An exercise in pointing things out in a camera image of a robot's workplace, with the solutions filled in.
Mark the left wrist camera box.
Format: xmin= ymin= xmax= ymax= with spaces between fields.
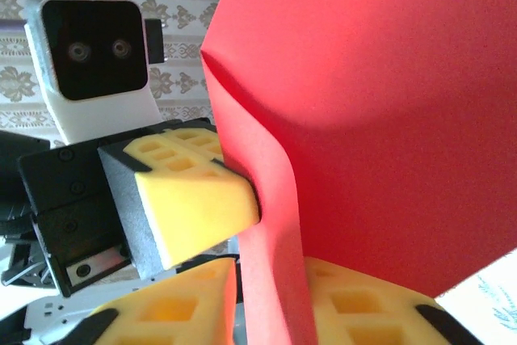
xmin=23 ymin=0 xmax=166 ymax=146

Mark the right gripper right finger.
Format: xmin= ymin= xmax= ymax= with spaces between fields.
xmin=302 ymin=256 xmax=488 ymax=345

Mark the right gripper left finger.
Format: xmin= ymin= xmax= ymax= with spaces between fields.
xmin=86 ymin=258 xmax=240 ymax=345

